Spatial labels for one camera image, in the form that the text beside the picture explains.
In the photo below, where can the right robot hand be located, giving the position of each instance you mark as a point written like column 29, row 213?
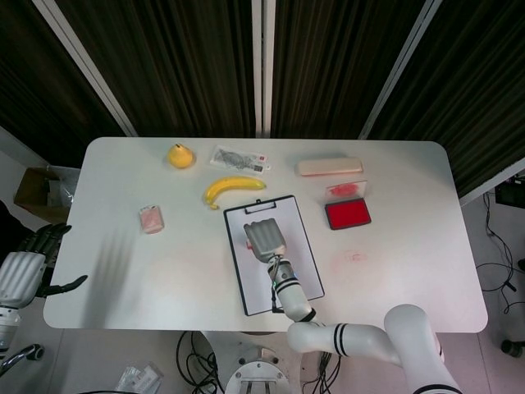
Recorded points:
column 266, row 240

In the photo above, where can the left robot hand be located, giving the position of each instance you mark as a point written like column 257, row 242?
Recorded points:
column 20, row 275

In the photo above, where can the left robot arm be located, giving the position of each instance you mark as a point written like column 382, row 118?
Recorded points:
column 8, row 328

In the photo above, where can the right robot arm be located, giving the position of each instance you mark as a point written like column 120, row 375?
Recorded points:
column 369, row 336

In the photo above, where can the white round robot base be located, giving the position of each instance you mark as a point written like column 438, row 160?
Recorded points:
column 258, row 375

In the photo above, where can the black clipboard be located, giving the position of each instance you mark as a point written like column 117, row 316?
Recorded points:
column 234, row 254

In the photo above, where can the white paper sheet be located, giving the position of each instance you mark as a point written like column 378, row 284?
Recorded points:
column 254, row 283

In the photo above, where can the yellow banana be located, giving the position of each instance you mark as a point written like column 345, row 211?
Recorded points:
column 229, row 184

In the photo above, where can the chrome leg with black caster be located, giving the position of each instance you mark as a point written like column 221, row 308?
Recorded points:
column 24, row 354

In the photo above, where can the brown cardboard box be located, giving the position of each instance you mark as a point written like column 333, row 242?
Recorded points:
column 28, row 193

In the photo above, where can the red ink pad with lid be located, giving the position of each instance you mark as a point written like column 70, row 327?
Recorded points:
column 348, row 215

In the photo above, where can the clear printed plastic packet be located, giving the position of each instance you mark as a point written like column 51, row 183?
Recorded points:
column 238, row 159

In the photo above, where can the clear plastic bag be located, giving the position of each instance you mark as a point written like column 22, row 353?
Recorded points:
column 61, row 193

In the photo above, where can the beige oblong case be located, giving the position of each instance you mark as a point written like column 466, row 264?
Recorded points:
column 330, row 167

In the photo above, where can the small pink packet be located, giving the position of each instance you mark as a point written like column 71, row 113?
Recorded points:
column 152, row 221

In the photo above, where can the yellow pear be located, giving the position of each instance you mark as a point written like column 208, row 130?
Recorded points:
column 180, row 158

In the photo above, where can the white packets on floor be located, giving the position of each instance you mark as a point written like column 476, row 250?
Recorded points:
column 137, row 377

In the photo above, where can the dark pleated curtain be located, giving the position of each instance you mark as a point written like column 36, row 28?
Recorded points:
column 340, row 65
column 176, row 65
column 476, row 94
column 37, row 90

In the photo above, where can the black box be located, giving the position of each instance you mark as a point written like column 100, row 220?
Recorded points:
column 510, row 193

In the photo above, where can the black caster wheel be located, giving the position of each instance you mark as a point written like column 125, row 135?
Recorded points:
column 512, row 346

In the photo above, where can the white frame post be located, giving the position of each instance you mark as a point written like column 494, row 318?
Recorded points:
column 86, row 70
column 400, row 70
column 262, row 65

